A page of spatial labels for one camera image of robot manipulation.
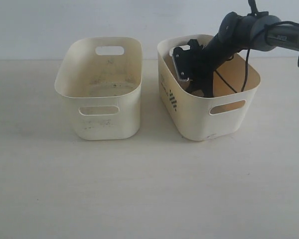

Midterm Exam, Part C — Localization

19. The cream plastic bin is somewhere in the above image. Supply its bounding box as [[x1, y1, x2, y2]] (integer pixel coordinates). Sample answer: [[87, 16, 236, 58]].
[[54, 37, 143, 140], [157, 34, 261, 141]]

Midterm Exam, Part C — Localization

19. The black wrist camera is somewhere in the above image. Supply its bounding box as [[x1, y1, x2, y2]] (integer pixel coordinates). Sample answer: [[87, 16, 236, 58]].
[[172, 39, 203, 82]]

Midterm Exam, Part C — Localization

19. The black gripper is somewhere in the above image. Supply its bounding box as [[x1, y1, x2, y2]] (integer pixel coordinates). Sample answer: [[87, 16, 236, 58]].
[[185, 12, 254, 98]]

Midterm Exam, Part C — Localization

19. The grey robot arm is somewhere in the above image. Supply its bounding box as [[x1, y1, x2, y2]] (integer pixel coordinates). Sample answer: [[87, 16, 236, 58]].
[[185, 11, 299, 98]]

